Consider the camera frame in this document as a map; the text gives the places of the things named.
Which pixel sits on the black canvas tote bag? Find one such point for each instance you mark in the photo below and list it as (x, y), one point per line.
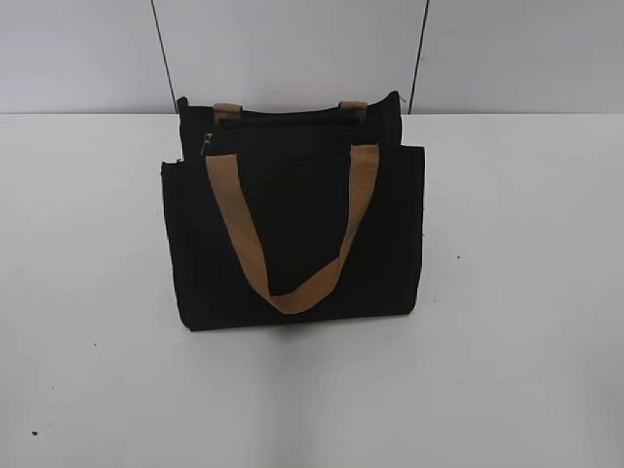
(381, 274)

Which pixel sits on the metal zipper pull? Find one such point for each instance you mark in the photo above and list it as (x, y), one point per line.
(206, 144)

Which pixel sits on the tan front bag handle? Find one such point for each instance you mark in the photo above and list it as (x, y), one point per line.
(292, 216)

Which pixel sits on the tan bag handle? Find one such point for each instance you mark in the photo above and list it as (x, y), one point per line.
(292, 216)
(232, 111)

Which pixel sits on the tan rear bag handle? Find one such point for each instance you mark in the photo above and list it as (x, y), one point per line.
(232, 111)

